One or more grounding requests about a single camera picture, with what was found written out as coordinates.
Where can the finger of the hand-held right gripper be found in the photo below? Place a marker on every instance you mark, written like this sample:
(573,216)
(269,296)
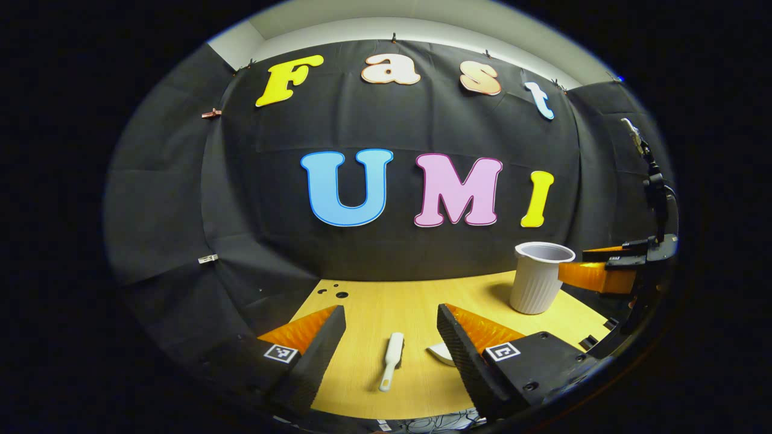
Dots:
(627,246)
(594,277)

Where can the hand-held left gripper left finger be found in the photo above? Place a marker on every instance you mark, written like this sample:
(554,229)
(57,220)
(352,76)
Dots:
(322,349)

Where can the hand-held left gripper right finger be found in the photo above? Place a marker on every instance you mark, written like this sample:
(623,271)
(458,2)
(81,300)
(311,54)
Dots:
(458,355)

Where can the white dustpan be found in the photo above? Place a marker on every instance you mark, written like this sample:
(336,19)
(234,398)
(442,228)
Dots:
(440,354)

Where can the white ribbed garbage bin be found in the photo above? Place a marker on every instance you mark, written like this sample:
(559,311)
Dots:
(535,283)

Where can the small white broom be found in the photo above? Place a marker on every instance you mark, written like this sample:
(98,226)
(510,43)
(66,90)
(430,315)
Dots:
(393,355)

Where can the wooden desktop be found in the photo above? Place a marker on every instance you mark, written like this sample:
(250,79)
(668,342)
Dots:
(386,301)

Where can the white backdrop clip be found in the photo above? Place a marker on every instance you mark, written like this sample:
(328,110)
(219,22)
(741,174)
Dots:
(208,258)

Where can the black backdrop cloth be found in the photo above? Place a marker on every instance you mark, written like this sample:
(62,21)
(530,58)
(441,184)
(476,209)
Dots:
(271,181)

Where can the copper backdrop clip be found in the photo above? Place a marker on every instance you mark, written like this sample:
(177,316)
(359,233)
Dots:
(211,113)

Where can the black desk edge bracket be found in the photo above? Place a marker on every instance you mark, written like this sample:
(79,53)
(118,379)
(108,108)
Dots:
(588,342)

